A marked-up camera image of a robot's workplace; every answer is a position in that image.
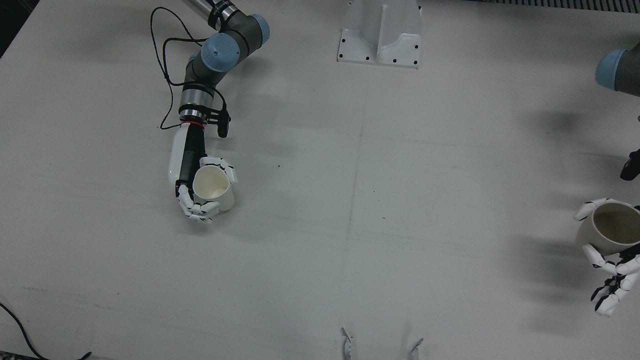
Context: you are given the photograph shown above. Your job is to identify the white grey left robot hand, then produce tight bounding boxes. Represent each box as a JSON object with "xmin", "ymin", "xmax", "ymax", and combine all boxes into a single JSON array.
[{"xmin": 573, "ymin": 198, "xmax": 640, "ymax": 317}]

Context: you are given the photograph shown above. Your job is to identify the white grey right robot hand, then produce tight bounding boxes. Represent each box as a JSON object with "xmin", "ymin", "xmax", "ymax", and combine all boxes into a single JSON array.
[{"xmin": 168, "ymin": 121, "xmax": 239, "ymax": 224}]

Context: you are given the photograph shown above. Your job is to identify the beige cup with brownish inside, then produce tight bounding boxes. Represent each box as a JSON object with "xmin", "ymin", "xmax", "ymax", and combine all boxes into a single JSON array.
[{"xmin": 575, "ymin": 200, "xmax": 640, "ymax": 256}]

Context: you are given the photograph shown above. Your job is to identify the white ribbed paper cup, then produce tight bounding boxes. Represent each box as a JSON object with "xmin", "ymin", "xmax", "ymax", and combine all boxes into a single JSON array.
[{"xmin": 192, "ymin": 165, "xmax": 235, "ymax": 212}]

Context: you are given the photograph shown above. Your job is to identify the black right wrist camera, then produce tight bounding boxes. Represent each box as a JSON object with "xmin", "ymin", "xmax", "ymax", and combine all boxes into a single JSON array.
[{"xmin": 202, "ymin": 107, "xmax": 232, "ymax": 139}]

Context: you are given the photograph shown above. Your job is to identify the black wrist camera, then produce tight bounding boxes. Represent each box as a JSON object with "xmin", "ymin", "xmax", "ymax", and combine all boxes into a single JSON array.
[
  {"xmin": 202, "ymin": 107, "xmax": 232, "ymax": 139},
  {"xmin": 620, "ymin": 148, "xmax": 640, "ymax": 182}
]

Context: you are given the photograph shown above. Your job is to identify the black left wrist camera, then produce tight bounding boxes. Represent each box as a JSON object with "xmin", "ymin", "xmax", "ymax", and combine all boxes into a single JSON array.
[{"xmin": 620, "ymin": 148, "xmax": 640, "ymax": 182}]

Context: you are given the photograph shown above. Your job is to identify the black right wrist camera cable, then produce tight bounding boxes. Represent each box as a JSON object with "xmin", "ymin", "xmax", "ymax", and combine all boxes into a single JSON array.
[{"xmin": 150, "ymin": 6, "xmax": 228, "ymax": 131}]

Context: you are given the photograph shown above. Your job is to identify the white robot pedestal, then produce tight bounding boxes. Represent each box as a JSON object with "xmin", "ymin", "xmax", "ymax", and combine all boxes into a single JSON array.
[{"xmin": 336, "ymin": 0, "xmax": 425, "ymax": 70}]

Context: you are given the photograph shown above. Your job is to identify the black cable on table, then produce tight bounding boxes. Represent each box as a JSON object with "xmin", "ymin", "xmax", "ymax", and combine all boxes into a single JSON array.
[{"xmin": 0, "ymin": 302, "xmax": 93, "ymax": 360}]

